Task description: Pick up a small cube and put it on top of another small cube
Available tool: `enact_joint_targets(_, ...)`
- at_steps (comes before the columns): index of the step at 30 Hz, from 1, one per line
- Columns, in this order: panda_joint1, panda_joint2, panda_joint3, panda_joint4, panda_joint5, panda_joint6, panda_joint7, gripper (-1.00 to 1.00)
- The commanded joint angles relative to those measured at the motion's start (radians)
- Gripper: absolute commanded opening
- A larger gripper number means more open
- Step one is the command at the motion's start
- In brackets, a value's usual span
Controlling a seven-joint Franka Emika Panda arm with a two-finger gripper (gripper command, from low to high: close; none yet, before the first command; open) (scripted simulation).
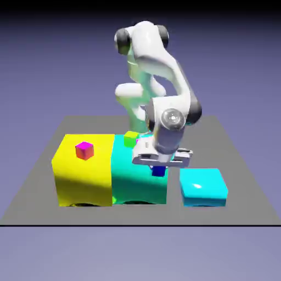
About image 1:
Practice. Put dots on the large yellow box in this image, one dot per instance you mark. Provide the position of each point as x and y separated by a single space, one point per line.
83 175

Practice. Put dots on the large teal box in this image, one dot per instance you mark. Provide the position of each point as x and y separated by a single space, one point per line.
136 184

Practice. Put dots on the small blue cube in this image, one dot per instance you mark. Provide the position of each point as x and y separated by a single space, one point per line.
158 170

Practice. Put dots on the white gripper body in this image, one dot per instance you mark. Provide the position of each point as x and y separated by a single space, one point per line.
145 157

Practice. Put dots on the small green cube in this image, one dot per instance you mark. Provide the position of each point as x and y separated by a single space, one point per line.
130 138

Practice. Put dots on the large cyan box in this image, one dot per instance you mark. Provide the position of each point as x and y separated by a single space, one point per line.
203 186

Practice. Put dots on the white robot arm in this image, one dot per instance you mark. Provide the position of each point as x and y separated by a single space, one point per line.
153 57

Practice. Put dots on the small red cube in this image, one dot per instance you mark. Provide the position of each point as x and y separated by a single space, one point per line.
84 151

